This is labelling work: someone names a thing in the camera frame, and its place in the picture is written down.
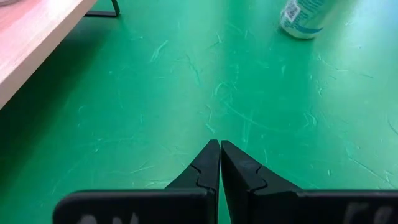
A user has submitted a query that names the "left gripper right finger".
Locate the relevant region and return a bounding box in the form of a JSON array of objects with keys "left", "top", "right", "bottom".
[{"left": 220, "top": 139, "right": 398, "bottom": 224}]

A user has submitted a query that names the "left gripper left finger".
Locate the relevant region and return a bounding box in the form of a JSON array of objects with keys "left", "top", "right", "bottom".
[{"left": 52, "top": 139, "right": 221, "bottom": 224}]

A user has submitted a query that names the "green table mat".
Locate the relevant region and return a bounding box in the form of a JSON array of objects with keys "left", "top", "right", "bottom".
[{"left": 0, "top": 0, "right": 398, "bottom": 224}]

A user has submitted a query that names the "wooden tray board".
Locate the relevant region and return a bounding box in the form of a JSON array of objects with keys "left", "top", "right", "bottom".
[{"left": 0, "top": 0, "right": 121, "bottom": 110}]

